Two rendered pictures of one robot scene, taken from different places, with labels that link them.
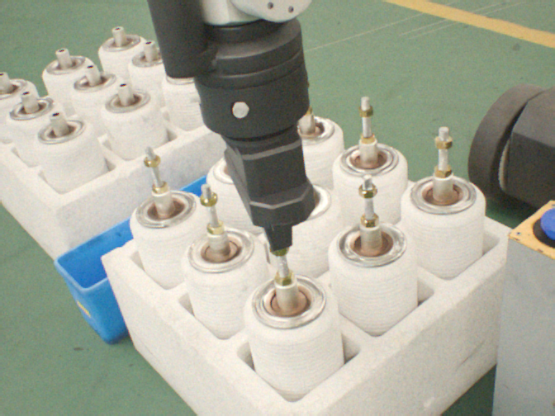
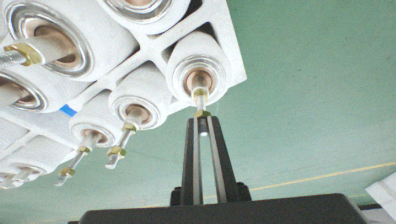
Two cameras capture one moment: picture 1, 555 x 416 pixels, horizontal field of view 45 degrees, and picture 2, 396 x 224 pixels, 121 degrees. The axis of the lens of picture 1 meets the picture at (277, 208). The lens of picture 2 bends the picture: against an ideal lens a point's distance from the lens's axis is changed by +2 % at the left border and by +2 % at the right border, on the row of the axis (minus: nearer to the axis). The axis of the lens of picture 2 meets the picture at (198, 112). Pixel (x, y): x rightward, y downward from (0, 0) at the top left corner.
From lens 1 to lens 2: 60 cm
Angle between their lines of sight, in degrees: 69
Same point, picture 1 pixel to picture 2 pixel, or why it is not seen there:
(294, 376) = not seen: hidden behind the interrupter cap
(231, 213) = (74, 92)
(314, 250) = (115, 37)
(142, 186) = (47, 117)
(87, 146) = (35, 156)
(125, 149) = (19, 133)
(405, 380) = not seen: outside the picture
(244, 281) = (162, 100)
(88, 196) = (71, 141)
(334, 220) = (77, 8)
